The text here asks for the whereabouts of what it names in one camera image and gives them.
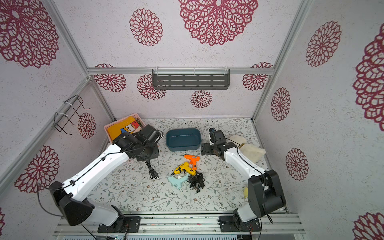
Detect yellow hot glue gun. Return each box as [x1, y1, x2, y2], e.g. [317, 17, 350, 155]
[172, 162, 197, 176]

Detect grey wall shelf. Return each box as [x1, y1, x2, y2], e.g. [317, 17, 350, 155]
[152, 68, 230, 90]

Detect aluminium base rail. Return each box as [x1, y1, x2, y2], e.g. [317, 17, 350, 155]
[53, 212, 306, 236]

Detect orange hot glue gun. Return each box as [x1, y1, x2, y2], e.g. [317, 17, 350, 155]
[184, 155, 200, 171]

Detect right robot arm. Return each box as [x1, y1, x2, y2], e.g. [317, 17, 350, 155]
[201, 128, 286, 232]

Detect black bundled power cords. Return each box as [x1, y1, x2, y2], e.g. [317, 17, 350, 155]
[187, 171, 206, 193]

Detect black cord of white gun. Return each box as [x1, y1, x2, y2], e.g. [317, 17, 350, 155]
[145, 159, 160, 181]

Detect mint green hot glue gun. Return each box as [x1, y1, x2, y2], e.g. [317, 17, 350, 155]
[167, 174, 189, 190]

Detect pink perforated basket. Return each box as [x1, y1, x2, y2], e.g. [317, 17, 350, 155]
[103, 113, 146, 143]

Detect black wire wall rack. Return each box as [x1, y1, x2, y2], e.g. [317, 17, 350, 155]
[53, 95, 91, 135]

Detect yellow cartoon cloth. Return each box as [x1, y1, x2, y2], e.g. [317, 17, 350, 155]
[107, 116, 143, 141]

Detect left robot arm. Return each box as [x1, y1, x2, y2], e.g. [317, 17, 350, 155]
[47, 125, 164, 233]

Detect teal plastic storage box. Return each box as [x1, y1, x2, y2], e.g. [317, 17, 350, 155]
[166, 128, 202, 152]

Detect white plush dog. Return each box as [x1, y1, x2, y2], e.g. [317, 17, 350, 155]
[229, 135, 266, 164]

